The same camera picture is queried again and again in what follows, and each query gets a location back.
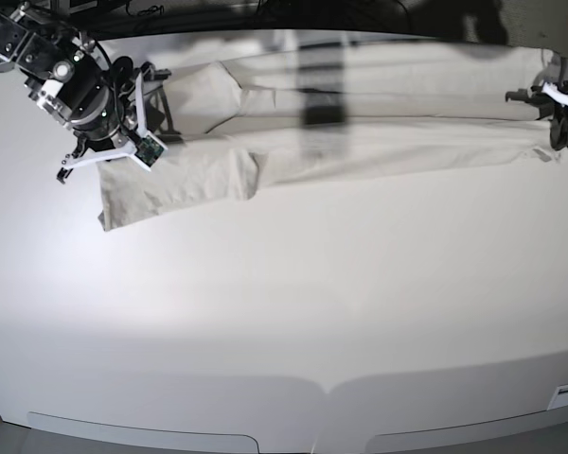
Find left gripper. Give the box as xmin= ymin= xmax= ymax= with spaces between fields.
xmin=505 ymin=59 xmax=568 ymax=151

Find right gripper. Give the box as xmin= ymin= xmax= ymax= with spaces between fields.
xmin=57 ymin=61 xmax=173 ymax=183

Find beige T-shirt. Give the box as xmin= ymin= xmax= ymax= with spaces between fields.
xmin=98 ymin=31 xmax=568 ymax=231

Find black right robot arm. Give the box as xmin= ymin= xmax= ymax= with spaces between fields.
xmin=0 ymin=1 xmax=182 ymax=183

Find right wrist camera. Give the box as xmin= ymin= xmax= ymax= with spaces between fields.
xmin=133 ymin=133 xmax=168 ymax=171

